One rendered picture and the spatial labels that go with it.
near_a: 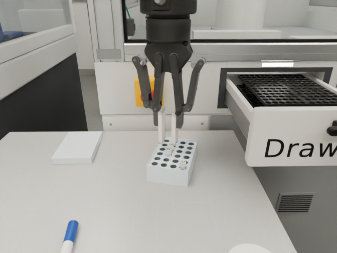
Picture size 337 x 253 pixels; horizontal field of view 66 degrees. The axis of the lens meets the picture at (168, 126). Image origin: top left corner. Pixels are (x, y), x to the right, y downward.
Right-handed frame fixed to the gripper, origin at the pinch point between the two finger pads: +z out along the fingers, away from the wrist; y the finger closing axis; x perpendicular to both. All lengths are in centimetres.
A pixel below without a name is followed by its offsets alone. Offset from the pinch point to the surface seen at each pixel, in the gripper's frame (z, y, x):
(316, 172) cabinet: 27, 40, 32
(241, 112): -1.2, 14.0, 7.9
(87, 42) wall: 37, -202, 311
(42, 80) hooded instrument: 9, -69, 48
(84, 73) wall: 82, -212, 308
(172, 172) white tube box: 7.2, 2.2, -5.2
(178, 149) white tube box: 6.6, 1.6, 2.7
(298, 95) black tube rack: -3.8, 25.6, 14.1
